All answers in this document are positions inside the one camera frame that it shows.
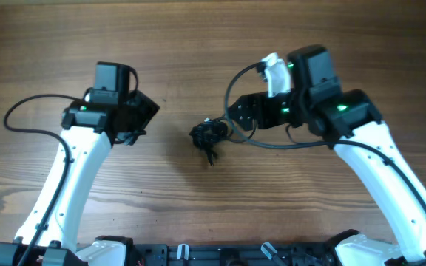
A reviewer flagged left camera black cable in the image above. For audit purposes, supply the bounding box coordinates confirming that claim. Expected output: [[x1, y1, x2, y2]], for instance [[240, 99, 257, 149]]
[[3, 93, 88, 266]]

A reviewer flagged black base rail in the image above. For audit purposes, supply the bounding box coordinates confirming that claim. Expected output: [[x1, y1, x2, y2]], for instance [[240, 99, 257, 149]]
[[75, 242, 338, 266]]

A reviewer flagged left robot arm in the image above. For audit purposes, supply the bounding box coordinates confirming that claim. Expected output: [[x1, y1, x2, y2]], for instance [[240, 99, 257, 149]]
[[0, 62, 160, 265]]

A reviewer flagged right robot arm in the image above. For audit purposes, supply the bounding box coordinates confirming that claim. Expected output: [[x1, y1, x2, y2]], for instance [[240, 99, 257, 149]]
[[224, 44, 426, 265]]

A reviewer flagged right camera black cable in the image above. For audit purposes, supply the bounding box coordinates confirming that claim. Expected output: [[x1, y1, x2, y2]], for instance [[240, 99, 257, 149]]
[[223, 61, 426, 249]]

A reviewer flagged camera black cable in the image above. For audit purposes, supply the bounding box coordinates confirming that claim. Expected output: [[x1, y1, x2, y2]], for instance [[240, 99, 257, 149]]
[[3, 93, 88, 266], [223, 61, 426, 249]]

